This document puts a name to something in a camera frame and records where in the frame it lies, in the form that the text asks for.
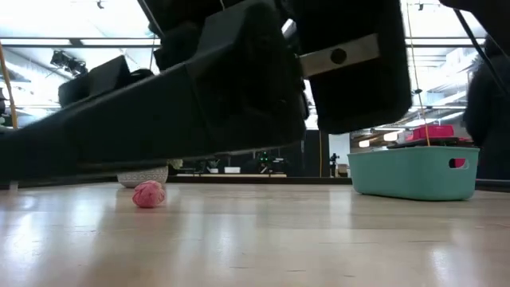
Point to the red storage bin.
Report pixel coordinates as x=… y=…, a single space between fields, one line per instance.
x=434 y=132

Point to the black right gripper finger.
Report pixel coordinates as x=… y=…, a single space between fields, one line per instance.
x=99 y=85
x=159 y=119

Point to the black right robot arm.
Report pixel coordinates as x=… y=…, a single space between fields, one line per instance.
x=494 y=16

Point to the pink wrinkled ball produce toy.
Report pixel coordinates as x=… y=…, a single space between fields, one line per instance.
x=148 y=194

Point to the black curtain partition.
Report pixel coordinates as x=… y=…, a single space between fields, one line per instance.
x=311 y=155

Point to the teal plastic tub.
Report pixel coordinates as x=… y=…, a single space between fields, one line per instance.
x=414 y=173

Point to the overhead light bar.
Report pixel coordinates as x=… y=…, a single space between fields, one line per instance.
x=99 y=42

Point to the small cardboard box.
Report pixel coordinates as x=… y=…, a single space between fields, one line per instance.
x=342 y=170

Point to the green plant in patterned pot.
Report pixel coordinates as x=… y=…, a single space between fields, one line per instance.
x=143 y=177

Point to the black ceiling-mounted device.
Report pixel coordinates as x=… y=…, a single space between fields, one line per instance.
x=67 y=63

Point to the white storage bin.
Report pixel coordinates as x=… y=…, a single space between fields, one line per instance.
x=404 y=136

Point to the black tripod stand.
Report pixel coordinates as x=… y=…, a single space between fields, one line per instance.
x=334 y=163

